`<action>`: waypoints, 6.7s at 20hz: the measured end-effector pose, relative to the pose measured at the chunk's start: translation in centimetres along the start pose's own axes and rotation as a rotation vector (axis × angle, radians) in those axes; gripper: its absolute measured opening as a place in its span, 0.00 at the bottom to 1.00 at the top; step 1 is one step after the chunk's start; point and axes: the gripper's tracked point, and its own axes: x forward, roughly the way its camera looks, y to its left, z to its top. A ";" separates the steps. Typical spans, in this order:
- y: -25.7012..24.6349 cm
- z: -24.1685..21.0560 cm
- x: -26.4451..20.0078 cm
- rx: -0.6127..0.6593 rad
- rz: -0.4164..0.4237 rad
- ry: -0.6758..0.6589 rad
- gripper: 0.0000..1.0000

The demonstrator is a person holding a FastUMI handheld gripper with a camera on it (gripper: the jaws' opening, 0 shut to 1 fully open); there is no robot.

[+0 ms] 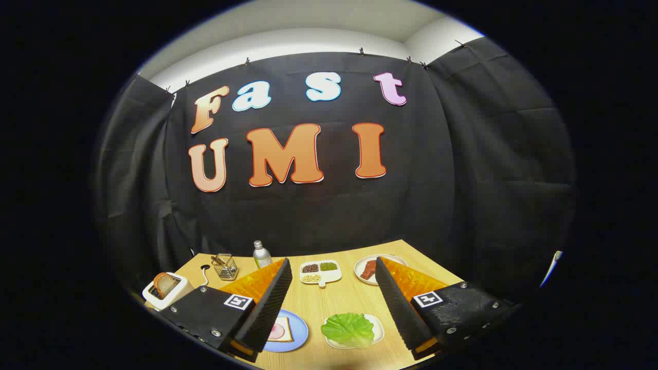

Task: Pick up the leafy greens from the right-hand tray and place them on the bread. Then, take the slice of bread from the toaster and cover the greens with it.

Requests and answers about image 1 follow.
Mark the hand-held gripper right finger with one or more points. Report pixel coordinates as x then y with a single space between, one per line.
401 313

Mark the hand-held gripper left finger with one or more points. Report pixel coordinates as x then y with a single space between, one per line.
270 308

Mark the green lettuce leaf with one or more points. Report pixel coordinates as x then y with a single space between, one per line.
349 329

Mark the toasted bread slice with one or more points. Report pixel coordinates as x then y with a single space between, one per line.
163 283

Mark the pink ham slice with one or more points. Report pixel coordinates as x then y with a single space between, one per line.
276 331

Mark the white square plate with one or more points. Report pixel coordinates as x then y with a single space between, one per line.
379 334

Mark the white sandwich bread slice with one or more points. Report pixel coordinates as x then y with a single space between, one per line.
288 335

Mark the blue round plate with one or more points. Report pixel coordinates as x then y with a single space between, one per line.
300 331

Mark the pale soybeans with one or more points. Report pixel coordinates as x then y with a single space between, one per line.
310 278

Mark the silver bottle with green label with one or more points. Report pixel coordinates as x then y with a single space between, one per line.
262 255

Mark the red meat pieces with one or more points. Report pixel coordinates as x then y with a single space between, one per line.
369 270

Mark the dark brown beans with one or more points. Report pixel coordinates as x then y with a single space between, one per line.
310 267

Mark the white round plate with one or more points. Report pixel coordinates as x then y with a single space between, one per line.
359 267

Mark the white divided dish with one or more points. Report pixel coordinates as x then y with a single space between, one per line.
332 277

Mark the green beans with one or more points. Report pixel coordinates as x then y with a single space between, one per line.
328 266

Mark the white toaster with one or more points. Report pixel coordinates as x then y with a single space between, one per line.
180 294

